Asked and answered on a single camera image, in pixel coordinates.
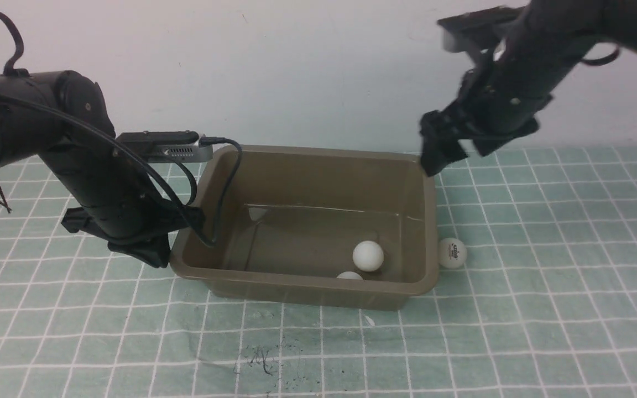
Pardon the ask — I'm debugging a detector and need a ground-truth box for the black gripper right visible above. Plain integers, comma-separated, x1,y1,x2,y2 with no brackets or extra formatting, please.
420,94,552,177

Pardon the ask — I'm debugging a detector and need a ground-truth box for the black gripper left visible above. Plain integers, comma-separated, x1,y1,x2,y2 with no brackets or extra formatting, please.
61,199,206,269

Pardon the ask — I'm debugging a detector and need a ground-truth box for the white ping-pong ball with logo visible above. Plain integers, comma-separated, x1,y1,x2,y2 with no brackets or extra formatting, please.
437,238,468,269

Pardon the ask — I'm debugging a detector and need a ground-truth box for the plain white ping-pong ball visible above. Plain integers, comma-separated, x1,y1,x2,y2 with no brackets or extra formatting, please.
352,241,385,273
336,270,363,280

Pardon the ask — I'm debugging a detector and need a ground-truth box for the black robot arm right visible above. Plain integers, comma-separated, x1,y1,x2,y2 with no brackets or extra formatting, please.
420,1,637,176

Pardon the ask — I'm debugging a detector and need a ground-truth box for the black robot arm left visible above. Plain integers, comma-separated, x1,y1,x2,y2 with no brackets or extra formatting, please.
0,71,206,269

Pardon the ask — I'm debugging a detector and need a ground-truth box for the olive green plastic bin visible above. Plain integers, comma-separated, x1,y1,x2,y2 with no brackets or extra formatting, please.
170,145,439,311

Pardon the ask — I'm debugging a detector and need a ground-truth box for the green checkered table mat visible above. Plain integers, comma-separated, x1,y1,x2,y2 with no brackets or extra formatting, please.
0,146,637,397

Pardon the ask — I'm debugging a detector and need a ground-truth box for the black camera cable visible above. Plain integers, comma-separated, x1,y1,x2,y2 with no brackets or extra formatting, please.
0,91,243,247

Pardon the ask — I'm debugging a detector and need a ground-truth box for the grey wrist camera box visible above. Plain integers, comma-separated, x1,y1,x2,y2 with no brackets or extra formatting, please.
116,130,214,163

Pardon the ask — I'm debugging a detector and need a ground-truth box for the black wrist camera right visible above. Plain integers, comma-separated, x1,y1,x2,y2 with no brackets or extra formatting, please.
436,6,525,57

